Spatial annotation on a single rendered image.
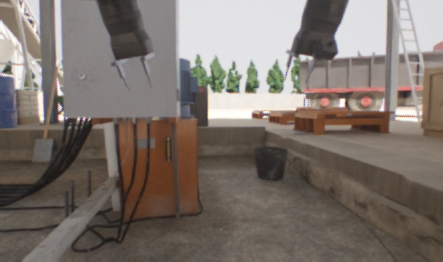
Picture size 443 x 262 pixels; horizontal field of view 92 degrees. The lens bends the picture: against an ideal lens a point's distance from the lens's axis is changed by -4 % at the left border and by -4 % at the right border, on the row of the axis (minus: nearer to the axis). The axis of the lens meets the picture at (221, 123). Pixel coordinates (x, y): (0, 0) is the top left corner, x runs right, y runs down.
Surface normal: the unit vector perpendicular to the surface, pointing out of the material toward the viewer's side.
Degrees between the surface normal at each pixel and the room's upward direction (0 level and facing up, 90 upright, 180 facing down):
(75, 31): 90
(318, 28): 122
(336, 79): 90
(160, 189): 90
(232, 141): 90
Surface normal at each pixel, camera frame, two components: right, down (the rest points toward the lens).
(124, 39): -0.12, 0.42
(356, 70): -0.43, 0.07
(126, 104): 0.13, 0.07
